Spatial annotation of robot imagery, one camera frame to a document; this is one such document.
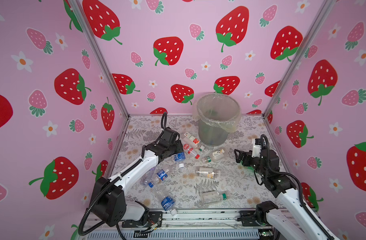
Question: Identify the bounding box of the Pocari bottle blue label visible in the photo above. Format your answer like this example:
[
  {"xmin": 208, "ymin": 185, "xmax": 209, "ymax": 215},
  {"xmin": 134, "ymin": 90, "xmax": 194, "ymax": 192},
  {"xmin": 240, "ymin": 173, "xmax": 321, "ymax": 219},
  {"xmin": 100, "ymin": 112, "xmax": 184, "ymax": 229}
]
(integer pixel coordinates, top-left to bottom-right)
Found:
[{"xmin": 154, "ymin": 184, "xmax": 177, "ymax": 216}]

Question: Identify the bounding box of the clear bottle purple red label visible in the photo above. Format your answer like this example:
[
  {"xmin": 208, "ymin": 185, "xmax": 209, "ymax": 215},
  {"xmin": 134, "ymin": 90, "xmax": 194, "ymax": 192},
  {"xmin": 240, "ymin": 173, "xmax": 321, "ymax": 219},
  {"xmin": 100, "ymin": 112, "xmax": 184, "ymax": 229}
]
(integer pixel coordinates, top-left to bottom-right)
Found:
[{"xmin": 141, "ymin": 167, "xmax": 156, "ymax": 186}]

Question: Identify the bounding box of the grey mesh waste bin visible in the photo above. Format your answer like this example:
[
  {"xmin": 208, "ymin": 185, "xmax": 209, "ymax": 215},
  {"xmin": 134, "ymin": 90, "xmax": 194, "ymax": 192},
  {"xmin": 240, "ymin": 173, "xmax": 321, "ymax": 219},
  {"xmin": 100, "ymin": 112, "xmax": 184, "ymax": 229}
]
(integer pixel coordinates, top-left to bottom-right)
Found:
[{"xmin": 197, "ymin": 92, "xmax": 242, "ymax": 147}]

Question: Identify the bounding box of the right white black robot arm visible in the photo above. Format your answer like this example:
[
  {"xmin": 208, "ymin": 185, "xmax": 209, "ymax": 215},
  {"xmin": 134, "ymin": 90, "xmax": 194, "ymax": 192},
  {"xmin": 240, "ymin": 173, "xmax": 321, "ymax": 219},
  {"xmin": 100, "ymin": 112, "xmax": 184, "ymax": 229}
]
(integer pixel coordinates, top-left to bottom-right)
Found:
[{"xmin": 234, "ymin": 149, "xmax": 338, "ymax": 240}]

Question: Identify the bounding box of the translucent yellow bin liner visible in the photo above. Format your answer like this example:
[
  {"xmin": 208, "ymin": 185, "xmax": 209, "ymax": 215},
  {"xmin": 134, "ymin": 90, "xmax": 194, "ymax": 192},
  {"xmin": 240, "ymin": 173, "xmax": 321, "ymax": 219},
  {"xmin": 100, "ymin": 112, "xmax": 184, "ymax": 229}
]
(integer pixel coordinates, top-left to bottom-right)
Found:
[{"xmin": 192, "ymin": 93, "xmax": 241, "ymax": 133}]

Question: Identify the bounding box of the square clear bottle crane label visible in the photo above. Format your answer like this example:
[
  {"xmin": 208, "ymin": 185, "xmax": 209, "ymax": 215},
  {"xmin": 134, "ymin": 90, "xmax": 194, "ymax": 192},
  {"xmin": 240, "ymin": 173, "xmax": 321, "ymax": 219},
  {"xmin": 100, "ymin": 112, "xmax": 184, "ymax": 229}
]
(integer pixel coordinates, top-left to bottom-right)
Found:
[{"xmin": 203, "ymin": 148, "xmax": 225, "ymax": 164}]

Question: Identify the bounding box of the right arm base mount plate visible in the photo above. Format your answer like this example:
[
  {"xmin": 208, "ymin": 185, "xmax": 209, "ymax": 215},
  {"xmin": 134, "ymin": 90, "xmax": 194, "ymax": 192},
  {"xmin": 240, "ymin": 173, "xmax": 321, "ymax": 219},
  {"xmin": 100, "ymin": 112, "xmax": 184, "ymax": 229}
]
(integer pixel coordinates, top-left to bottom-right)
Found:
[{"xmin": 237, "ymin": 209, "xmax": 275, "ymax": 227}]

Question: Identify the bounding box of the white bottle with red cap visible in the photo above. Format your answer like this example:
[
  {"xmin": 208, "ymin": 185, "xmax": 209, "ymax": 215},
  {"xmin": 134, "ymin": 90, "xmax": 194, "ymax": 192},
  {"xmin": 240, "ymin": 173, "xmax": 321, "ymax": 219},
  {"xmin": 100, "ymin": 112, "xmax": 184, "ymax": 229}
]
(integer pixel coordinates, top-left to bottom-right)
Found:
[{"xmin": 183, "ymin": 144, "xmax": 200, "ymax": 159}]

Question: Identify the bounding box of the bottle with red white label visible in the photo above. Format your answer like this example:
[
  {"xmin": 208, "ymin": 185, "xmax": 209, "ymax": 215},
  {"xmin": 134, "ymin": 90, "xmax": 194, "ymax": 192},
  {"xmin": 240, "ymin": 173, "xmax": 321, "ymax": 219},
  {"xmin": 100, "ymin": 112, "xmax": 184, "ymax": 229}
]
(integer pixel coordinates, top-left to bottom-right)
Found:
[{"xmin": 183, "ymin": 132, "xmax": 206, "ymax": 153}]

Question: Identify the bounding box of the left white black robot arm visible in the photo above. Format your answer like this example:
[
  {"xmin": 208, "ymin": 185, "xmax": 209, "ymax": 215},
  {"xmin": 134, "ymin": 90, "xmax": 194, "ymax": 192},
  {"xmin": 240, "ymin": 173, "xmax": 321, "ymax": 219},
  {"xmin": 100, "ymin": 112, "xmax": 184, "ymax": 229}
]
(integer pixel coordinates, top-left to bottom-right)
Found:
[{"xmin": 78, "ymin": 127, "xmax": 183, "ymax": 236}]

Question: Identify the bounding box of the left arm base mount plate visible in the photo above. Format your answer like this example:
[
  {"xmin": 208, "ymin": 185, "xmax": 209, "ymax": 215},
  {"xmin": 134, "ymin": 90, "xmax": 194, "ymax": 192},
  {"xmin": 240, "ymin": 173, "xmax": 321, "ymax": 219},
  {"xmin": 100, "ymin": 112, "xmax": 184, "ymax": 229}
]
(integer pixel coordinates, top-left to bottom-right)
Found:
[{"xmin": 121, "ymin": 211, "xmax": 164, "ymax": 228}]

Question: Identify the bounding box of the Pepsi water bottle blue label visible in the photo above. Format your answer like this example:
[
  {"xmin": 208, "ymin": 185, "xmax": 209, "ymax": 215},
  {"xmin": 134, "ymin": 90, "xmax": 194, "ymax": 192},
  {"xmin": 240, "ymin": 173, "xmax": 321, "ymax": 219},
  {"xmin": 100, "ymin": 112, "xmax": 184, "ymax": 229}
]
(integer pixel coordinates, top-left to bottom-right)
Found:
[{"xmin": 147, "ymin": 168, "xmax": 171, "ymax": 188}]

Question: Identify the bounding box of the clear bottle beige label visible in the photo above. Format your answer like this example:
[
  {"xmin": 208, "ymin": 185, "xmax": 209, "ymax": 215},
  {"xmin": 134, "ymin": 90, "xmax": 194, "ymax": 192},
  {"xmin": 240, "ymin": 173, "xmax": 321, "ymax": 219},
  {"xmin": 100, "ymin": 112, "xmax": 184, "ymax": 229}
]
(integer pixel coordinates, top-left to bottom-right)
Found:
[{"xmin": 195, "ymin": 167, "xmax": 221, "ymax": 179}]

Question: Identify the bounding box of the aluminium front rail frame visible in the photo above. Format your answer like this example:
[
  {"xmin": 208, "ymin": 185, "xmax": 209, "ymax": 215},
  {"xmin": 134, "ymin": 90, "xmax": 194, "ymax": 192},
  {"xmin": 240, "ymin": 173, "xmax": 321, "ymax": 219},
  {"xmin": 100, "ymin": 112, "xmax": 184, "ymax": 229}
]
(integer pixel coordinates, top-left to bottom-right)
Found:
[{"xmin": 74, "ymin": 209, "xmax": 297, "ymax": 240}]

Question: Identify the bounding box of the clear bottle blue label white cap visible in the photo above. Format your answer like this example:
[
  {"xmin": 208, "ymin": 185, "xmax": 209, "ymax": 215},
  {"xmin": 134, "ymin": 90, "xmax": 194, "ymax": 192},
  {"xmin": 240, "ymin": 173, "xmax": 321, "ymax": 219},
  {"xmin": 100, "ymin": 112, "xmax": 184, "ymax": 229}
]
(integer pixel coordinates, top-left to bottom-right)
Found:
[{"xmin": 174, "ymin": 152, "xmax": 186, "ymax": 169}]

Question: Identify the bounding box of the clear bottle with green ring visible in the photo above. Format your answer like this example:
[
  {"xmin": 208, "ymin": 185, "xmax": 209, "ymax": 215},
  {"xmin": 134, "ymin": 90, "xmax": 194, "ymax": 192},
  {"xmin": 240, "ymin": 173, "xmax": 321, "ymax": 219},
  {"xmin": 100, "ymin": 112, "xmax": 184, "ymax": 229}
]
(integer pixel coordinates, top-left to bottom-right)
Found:
[{"xmin": 200, "ymin": 191, "xmax": 231, "ymax": 206}]

